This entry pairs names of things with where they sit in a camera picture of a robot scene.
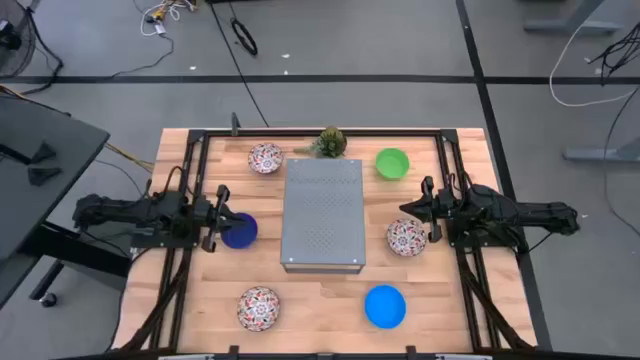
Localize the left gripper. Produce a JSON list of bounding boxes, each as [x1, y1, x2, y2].
[[192, 184, 251, 253]]

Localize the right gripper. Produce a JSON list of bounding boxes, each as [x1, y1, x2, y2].
[[398, 176, 457, 245]]

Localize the dark blue plastic bowl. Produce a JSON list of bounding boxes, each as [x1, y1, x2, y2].
[[219, 212, 259, 250]]

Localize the floral patterned ceramic bowl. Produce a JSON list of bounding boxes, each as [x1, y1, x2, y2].
[[247, 142, 284, 175], [386, 218, 429, 258], [236, 285, 281, 333]]

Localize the green plastic bowl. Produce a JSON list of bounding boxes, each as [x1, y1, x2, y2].
[[375, 147, 411, 180]]

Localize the light blue plastic bowl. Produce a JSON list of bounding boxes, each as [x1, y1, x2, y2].
[[364, 284, 407, 330]]

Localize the grey perforated metal shelf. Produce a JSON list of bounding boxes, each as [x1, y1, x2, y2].
[[279, 158, 367, 275]]

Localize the potted succulent plant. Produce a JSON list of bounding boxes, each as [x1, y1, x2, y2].
[[293, 126, 349, 159]]

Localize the dark grey box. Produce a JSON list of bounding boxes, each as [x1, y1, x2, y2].
[[62, 232, 134, 292]]

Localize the grey desk foot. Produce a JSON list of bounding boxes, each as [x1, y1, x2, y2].
[[562, 137, 640, 164], [523, 0, 624, 36]]

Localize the black desk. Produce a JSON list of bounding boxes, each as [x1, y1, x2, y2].
[[0, 94, 134, 309]]

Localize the black floor fan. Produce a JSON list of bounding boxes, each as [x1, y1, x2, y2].
[[0, 0, 38, 80]]

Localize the yellow cables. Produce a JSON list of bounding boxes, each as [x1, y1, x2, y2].
[[0, 83, 156, 174]]

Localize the long black cable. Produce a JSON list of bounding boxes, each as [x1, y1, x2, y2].
[[208, 0, 270, 128]]

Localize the coiled black cable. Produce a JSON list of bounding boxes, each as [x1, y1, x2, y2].
[[230, 17, 260, 57]]

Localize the thin black floor cable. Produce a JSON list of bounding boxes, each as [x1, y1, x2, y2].
[[109, 33, 175, 80]]

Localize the white floor cable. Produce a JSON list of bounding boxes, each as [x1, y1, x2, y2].
[[548, 0, 640, 109]]

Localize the curved black floor cable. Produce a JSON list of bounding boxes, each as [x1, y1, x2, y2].
[[602, 87, 640, 236]]

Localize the black triangular bracket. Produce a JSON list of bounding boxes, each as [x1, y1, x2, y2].
[[29, 141, 58, 164], [27, 166, 64, 188]]

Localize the white cable bundle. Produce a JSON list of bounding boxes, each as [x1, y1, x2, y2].
[[139, 0, 197, 38]]

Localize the black cable bundle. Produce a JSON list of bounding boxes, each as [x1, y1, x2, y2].
[[587, 22, 640, 86]]

